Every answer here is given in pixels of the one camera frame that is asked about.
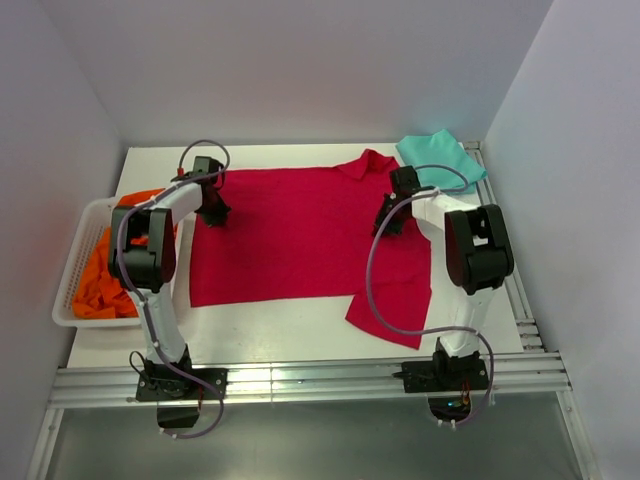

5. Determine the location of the crimson red t shirt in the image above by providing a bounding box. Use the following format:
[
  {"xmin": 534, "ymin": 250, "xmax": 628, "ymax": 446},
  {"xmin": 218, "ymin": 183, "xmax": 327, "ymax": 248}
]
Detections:
[{"xmin": 189, "ymin": 149, "xmax": 432, "ymax": 349}]

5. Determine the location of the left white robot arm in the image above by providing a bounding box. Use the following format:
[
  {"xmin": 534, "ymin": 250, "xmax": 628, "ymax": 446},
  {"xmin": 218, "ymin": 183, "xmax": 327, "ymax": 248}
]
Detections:
[{"xmin": 108, "ymin": 174, "xmax": 230, "ymax": 399}]

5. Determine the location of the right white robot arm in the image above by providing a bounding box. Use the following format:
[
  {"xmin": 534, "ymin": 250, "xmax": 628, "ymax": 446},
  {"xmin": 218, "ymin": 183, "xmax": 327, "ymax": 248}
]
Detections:
[{"xmin": 365, "ymin": 189, "xmax": 515, "ymax": 390}]

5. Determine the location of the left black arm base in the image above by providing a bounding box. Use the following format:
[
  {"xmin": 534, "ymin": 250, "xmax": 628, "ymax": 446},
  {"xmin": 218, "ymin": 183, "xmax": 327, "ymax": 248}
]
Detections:
[{"xmin": 128, "ymin": 348, "xmax": 229, "ymax": 439}]

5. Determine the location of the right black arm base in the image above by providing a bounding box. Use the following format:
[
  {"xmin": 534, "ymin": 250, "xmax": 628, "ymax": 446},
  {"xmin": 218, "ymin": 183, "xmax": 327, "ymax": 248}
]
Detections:
[{"xmin": 392, "ymin": 350, "xmax": 491, "ymax": 424}]

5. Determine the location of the teal folded t shirt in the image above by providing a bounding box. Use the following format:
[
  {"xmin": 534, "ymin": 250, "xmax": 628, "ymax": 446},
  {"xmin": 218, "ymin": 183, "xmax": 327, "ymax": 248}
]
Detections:
[{"xmin": 396, "ymin": 130, "xmax": 487, "ymax": 194}]

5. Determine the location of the orange t shirt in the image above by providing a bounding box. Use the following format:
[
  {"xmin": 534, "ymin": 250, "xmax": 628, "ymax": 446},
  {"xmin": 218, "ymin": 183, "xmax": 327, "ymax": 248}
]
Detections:
[{"xmin": 72, "ymin": 188, "xmax": 181, "ymax": 320}]

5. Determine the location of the white plastic basket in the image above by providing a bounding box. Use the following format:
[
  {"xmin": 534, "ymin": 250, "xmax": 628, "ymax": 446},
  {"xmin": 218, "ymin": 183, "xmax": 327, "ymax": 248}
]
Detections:
[{"xmin": 52, "ymin": 197, "xmax": 140, "ymax": 328}]

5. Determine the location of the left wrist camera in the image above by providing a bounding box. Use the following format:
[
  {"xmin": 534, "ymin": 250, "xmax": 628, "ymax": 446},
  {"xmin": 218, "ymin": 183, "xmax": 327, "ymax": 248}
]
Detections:
[{"xmin": 172, "ymin": 156, "xmax": 226, "ymax": 186}]

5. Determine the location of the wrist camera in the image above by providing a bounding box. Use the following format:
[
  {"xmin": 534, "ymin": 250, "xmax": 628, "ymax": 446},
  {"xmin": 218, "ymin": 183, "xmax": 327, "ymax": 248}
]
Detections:
[
  {"xmin": 172, "ymin": 156, "xmax": 226, "ymax": 186},
  {"xmin": 389, "ymin": 166, "xmax": 422, "ymax": 199}
]

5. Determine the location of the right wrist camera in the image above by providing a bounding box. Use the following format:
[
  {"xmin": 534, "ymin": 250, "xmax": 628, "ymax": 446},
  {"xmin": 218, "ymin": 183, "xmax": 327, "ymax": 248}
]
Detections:
[{"xmin": 389, "ymin": 166, "xmax": 422, "ymax": 199}]

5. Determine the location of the aluminium right side rail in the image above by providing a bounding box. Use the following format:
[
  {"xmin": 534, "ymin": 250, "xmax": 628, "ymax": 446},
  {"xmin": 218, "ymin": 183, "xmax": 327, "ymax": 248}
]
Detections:
[{"xmin": 461, "ymin": 141, "xmax": 547, "ymax": 353}]

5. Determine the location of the aluminium rail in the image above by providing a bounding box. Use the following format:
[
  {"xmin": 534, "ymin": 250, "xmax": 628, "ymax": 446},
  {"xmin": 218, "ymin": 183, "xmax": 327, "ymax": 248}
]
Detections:
[
  {"xmin": 47, "ymin": 352, "xmax": 571, "ymax": 409},
  {"xmin": 461, "ymin": 141, "xmax": 547, "ymax": 353}
]

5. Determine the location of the aluminium front rail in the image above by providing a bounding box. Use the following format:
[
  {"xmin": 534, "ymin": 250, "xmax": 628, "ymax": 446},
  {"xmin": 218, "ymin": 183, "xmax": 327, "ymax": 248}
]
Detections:
[{"xmin": 47, "ymin": 352, "xmax": 571, "ymax": 409}]

